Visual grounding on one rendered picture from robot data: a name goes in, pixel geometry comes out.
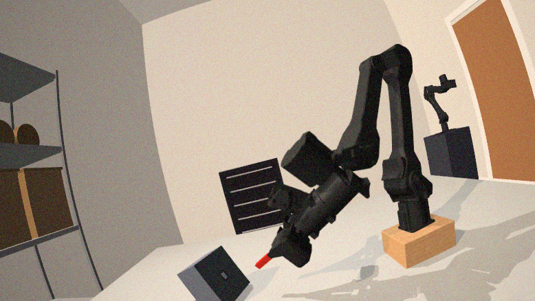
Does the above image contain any red peg with white top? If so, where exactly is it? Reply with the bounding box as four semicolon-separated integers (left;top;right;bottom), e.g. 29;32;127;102
255;252;271;269

